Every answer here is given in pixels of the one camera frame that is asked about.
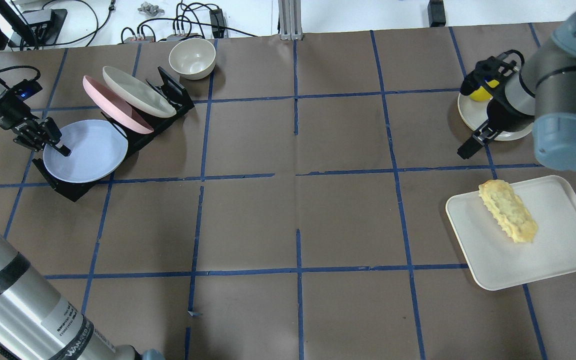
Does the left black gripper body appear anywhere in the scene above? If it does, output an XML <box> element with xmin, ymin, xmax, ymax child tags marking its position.
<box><xmin>0</xmin><ymin>82</ymin><xmax>62</xmax><ymax>152</ymax></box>

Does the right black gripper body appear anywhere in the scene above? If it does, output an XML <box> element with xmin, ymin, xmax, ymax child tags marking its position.
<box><xmin>461</xmin><ymin>48</ymin><xmax>534</xmax><ymax>143</ymax></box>

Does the blue plate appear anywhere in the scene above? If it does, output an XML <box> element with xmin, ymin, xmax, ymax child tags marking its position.
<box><xmin>42</xmin><ymin>120</ymin><xmax>128</xmax><ymax>183</ymax></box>

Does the bread pastry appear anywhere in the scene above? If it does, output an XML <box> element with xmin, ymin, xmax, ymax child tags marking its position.
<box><xmin>478</xmin><ymin>179</ymin><xmax>538</xmax><ymax>243</ymax></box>

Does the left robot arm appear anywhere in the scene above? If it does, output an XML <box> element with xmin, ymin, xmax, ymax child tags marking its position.
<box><xmin>0</xmin><ymin>80</ymin><xmax>163</xmax><ymax>360</ymax></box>

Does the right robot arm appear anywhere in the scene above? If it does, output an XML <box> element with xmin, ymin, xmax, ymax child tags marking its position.
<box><xmin>457</xmin><ymin>12</ymin><xmax>576</xmax><ymax>171</ymax></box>

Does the pink plate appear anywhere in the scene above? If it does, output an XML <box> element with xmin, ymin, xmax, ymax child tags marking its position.
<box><xmin>82</xmin><ymin>75</ymin><xmax>154</xmax><ymax>135</ymax></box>

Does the cream plate in rack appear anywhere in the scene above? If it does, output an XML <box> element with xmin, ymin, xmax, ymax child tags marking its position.
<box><xmin>102</xmin><ymin>65</ymin><xmax>177</xmax><ymax>119</ymax></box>

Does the black plate rack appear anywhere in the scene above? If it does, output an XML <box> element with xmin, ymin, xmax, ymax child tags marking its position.
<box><xmin>32</xmin><ymin>65</ymin><xmax>195</xmax><ymax>202</ymax></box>

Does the cream shallow dish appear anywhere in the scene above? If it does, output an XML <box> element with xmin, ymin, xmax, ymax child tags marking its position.
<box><xmin>457</xmin><ymin>93</ymin><xmax>534</xmax><ymax>142</ymax></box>

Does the yellow lemon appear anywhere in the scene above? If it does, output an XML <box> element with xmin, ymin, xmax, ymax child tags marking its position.
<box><xmin>468</xmin><ymin>79</ymin><xmax>499</xmax><ymax>102</ymax></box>

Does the white rectangular tray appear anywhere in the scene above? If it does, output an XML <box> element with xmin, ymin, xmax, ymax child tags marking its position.
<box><xmin>445</xmin><ymin>175</ymin><xmax>576</xmax><ymax>291</ymax></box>

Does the cream bowl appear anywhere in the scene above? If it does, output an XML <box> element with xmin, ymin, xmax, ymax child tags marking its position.
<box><xmin>168</xmin><ymin>38</ymin><xmax>217</xmax><ymax>80</ymax></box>

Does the metal clamp piece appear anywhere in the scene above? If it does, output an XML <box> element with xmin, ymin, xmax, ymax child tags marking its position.
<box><xmin>137</xmin><ymin>1</ymin><xmax>165</xmax><ymax>18</ymax></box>

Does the black power adapter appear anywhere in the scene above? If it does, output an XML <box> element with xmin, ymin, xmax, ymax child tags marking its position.
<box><xmin>209</xmin><ymin>8</ymin><xmax>227</xmax><ymax>39</ymax></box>

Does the aluminium frame post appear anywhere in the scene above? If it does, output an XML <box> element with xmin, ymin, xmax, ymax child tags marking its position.
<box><xmin>278</xmin><ymin>0</ymin><xmax>304</xmax><ymax>41</ymax></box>

